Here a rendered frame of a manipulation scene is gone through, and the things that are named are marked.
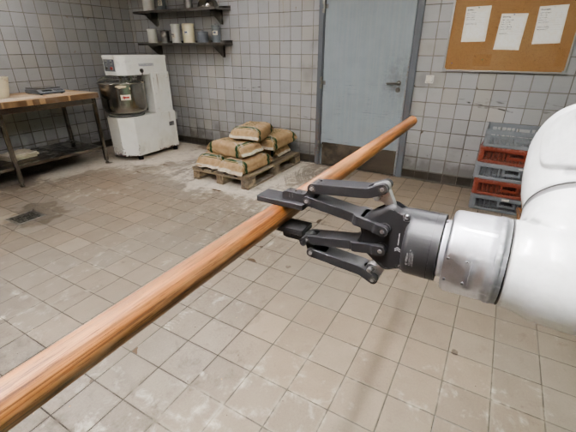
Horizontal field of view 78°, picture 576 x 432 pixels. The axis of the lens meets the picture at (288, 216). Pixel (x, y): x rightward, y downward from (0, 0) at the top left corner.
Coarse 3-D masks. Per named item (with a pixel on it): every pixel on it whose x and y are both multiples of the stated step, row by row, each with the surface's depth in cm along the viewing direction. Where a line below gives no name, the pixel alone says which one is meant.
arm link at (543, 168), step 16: (560, 112) 43; (544, 128) 43; (560, 128) 39; (544, 144) 40; (560, 144) 37; (528, 160) 43; (544, 160) 39; (560, 160) 37; (528, 176) 41; (544, 176) 38; (560, 176) 37; (528, 192) 40
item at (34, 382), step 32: (352, 160) 67; (256, 224) 42; (192, 256) 35; (224, 256) 37; (160, 288) 31; (192, 288) 33; (96, 320) 27; (128, 320) 28; (64, 352) 24; (96, 352) 25; (0, 384) 22; (32, 384) 22; (64, 384) 24; (0, 416) 21
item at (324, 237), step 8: (320, 232) 47; (328, 232) 46; (336, 232) 46; (344, 232) 46; (352, 232) 45; (360, 232) 45; (304, 240) 46; (312, 240) 46; (320, 240) 46; (328, 240) 45; (336, 240) 44; (344, 240) 44; (352, 240) 43; (344, 248) 44; (352, 248) 43; (360, 248) 42; (368, 248) 42; (376, 248) 41; (384, 248) 41
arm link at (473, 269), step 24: (456, 216) 36; (480, 216) 36; (456, 240) 35; (480, 240) 34; (504, 240) 33; (456, 264) 35; (480, 264) 34; (504, 264) 33; (456, 288) 36; (480, 288) 34
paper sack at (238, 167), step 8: (224, 160) 392; (232, 160) 388; (240, 160) 386; (248, 160) 388; (256, 160) 396; (264, 160) 410; (272, 160) 424; (224, 168) 389; (232, 168) 384; (240, 168) 379; (248, 168) 387; (256, 168) 399; (240, 176) 379
